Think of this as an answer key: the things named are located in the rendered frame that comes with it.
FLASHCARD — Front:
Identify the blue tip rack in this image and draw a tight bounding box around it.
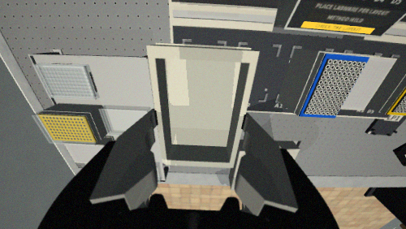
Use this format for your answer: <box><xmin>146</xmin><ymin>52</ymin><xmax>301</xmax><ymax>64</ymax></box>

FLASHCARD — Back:
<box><xmin>278</xmin><ymin>49</ymin><xmax>369</xmax><ymax>118</ymax></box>

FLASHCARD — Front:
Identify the grey flat shelf table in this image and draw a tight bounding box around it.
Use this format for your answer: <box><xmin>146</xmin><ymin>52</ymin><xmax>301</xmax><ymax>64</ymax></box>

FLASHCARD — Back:
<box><xmin>28</xmin><ymin>52</ymin><xmax>169</xmax><ymax>183</ymax></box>

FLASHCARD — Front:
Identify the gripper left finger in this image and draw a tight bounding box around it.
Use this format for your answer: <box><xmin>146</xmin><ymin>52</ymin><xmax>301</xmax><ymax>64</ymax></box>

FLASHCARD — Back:
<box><xmin>37</xmin><ymin>109</ymin><xmax>158</xmax><ymax>229</ymax></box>

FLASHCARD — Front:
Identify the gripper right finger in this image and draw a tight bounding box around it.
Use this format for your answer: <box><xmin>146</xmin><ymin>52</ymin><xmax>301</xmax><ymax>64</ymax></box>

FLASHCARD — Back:
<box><xmin>235</xmin><ymin>113</ymin><xmax>339</xmax><ymax>229</ymax></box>

